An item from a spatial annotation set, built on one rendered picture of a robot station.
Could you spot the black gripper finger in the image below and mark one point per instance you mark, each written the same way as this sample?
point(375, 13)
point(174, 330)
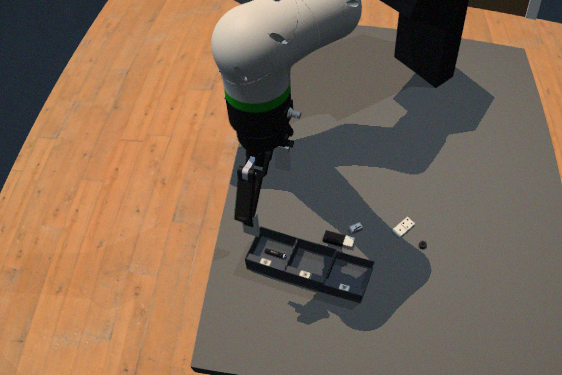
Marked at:
point(248, 190)
point(282, 152)

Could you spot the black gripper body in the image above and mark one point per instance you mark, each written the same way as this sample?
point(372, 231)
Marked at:
point(257, 147)

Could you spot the dark three-compartment bin rack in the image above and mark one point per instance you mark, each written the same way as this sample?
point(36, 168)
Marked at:
point(302, 256)

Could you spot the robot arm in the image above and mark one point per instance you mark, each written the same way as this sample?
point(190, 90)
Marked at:
point(255, 45)

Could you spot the black battery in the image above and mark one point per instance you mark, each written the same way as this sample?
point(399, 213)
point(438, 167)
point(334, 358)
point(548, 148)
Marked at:
point(275, 253)

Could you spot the cream and grey domino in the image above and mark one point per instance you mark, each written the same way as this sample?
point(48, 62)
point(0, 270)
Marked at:
point(403, 227)

